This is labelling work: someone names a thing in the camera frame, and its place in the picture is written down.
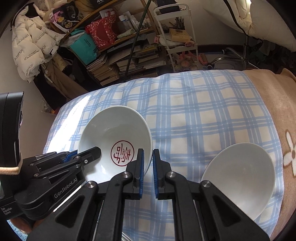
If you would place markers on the beige flower blanket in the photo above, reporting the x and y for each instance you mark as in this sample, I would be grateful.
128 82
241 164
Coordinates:
278 94

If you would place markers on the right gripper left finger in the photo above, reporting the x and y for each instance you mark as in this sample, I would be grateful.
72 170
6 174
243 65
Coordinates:
135 185

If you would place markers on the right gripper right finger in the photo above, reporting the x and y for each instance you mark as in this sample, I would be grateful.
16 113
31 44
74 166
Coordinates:
162 188

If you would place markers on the white puffer jacket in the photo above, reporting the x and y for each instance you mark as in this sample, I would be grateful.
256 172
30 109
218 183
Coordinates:
33 44

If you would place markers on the black camera box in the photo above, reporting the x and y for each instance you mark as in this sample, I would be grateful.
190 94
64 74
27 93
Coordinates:
11 119

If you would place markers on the blue plaid tablecloth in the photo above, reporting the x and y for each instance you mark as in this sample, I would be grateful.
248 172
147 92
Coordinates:
192 117

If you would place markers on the stack of books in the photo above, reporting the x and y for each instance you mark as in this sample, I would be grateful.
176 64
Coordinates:
103 71

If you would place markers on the white pillow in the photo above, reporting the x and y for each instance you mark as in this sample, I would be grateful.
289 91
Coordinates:
256 18

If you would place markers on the red patterned bag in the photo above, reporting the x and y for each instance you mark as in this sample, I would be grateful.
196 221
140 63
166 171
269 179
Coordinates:
101 31

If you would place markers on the small red patterned bowl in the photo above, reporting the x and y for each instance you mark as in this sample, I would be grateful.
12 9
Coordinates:
119 131

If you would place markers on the black tripod pole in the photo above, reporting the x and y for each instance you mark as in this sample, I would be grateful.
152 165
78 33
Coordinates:
146 8

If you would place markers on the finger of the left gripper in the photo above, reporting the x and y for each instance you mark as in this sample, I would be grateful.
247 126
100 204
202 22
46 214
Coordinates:
88 156
70 156

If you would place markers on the teal box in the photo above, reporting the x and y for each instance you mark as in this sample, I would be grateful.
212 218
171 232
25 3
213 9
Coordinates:
84 47

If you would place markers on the white utility cart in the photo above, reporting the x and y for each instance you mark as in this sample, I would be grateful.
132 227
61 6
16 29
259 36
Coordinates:
177 36

